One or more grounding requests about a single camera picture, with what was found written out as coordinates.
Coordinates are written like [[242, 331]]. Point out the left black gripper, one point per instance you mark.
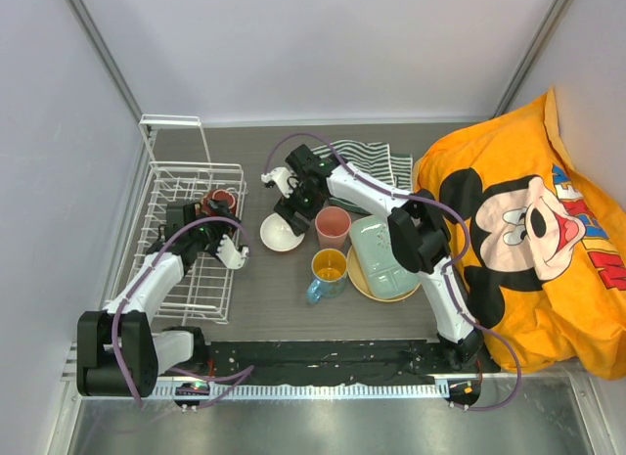
[[220, 229]]

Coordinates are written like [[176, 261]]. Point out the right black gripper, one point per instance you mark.
[[289, 215]]

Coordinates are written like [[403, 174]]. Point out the orange bowl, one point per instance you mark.
[[277, 235]]

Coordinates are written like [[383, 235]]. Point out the pink cup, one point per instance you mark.
[[332, 225]]

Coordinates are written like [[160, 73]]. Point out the red patterned cup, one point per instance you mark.
[[222, 200]]

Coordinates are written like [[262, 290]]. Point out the blue patterned bowl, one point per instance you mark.
[[329, 269]]

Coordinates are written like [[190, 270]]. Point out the yellow round plate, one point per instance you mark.
[[358, 280]]

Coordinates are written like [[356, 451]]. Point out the light green divided tray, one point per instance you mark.
[[384, 276]]

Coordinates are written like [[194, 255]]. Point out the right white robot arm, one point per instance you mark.
[[419, 236]]

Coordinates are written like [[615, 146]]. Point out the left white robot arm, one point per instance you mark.
[[117, 352]]

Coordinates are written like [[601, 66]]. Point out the green striped towel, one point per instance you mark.
[[379, 161]]

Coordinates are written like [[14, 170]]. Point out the orange cartoon cloth bag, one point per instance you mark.
[[541, 247]]

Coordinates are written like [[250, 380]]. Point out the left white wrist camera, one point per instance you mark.
[[233, 257]]

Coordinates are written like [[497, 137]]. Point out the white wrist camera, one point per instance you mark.
[[233, 257], [279, 177]]

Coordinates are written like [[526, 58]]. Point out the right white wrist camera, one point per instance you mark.
[[279, 177]]

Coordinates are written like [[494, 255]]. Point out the white wire dish rack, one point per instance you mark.
[[204, 293]]

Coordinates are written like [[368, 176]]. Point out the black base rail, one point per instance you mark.
[[332, 363]]

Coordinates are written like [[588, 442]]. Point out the white slotted cable duct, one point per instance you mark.
[[172, 389]]

